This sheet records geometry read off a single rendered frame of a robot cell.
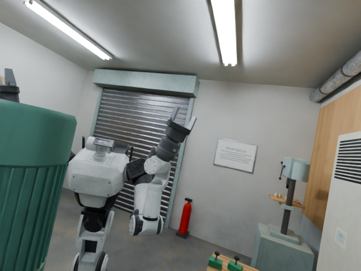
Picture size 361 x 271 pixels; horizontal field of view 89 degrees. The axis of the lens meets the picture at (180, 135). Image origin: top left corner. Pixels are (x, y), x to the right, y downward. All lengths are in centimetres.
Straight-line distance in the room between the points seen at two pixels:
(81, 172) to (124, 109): 304
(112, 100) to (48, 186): 385
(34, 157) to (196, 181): 302
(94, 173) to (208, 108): 261
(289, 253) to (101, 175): 199
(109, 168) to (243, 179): 252
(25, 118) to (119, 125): 364
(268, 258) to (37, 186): 227
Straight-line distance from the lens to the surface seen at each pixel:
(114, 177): 95
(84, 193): 105
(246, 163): 314
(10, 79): 94
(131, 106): 387
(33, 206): 39
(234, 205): 325
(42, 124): 35
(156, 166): 74
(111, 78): 403
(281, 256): 242
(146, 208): 81
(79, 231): 132
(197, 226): 345
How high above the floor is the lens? 149
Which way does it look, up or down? 2 degrees up
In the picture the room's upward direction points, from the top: 12 degrees clockwise
